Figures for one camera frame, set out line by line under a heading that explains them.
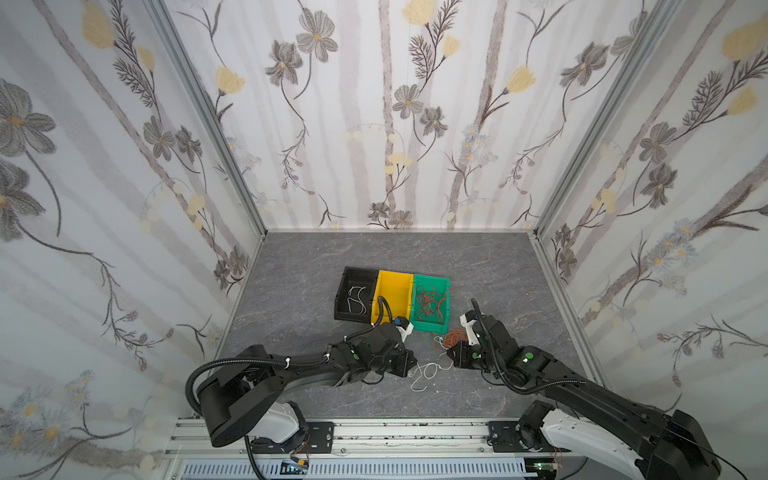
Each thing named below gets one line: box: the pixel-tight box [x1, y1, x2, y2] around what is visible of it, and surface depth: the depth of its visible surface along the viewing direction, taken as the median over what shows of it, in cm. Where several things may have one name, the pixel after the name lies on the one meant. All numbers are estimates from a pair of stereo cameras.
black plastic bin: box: [334, 266, 379, 324], surface depth 100 cm
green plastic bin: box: [410, 274, 451, 335], surface depth 98 cm
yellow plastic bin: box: [371, 270, 414, 324], surface depth 100 cm
